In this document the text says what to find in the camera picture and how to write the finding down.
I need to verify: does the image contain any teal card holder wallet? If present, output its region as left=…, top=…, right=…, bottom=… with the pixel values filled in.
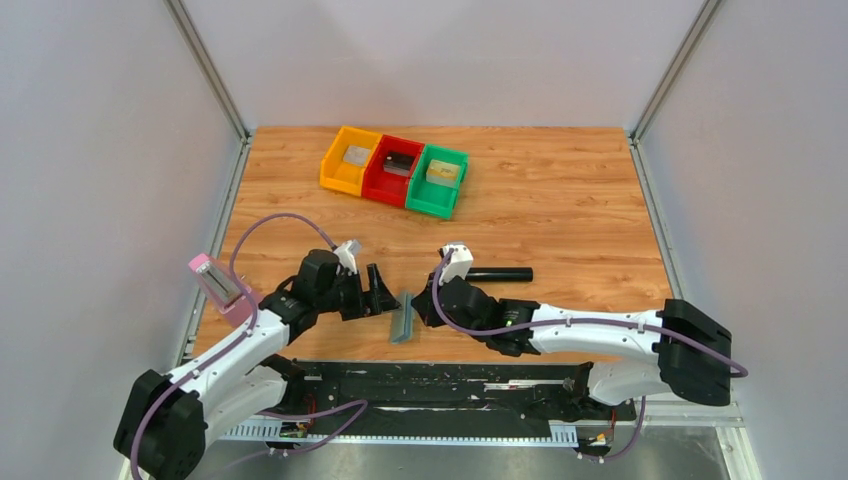
left=389, top=290, right=417, bottom=345

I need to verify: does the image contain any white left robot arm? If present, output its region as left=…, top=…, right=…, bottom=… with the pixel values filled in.
left=113, top=249, right=401, bottom=479

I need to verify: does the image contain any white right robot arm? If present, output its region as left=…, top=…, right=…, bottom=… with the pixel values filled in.
left=411, top=277, right=748, bottom=406

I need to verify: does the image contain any black VIP card stack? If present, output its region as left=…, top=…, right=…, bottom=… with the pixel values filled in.
left=383, top=151, right=416, bottom=177

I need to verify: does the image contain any gold VIP card stack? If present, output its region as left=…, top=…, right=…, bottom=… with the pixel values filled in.
left=425, top=159, right=461, bottom=188

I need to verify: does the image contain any silver VIP card stack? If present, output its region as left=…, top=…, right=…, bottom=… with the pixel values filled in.
left=342, top=145, right=372, bottom=168

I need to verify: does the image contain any black handheld microphone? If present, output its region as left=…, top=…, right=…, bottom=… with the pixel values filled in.
left=466, top=267, right=534, bottom=283

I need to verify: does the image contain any pink metronome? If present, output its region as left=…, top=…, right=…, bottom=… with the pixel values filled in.
left=188, top=253, right=262, bottom=329

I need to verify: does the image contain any red plastic bin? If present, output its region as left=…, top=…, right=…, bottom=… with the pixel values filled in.
left=361, top=135, right=424, bottom=208

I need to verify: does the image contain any green plastic bin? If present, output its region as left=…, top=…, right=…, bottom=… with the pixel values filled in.
left=405, top=144, right=469, bottom=220

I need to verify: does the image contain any yellow plastic bin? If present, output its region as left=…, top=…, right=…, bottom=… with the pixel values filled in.
left=319, top=126, right=383, bottom=197

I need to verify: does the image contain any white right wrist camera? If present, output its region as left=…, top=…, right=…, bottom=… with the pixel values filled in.
left=438, top=242, right=474, bottom=285

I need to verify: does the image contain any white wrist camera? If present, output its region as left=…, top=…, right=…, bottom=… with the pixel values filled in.
left=333, top=239, right=362, bottom=275
left=438, top=242, right=474, bottom=285

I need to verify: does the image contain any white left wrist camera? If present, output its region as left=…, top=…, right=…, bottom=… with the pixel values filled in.
left=333, top=239, right=362, bottom=275

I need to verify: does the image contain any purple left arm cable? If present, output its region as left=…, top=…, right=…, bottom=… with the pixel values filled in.
left=129, top=212, right=370, bottom=480

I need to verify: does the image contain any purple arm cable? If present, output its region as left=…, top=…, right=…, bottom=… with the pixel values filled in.
left=430, top=248, right=749, bottom=464
left=129, top=212, right=370, bottom=480

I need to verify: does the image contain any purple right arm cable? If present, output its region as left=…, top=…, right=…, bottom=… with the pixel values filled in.
left=430, top=248, right=749, bottom=464

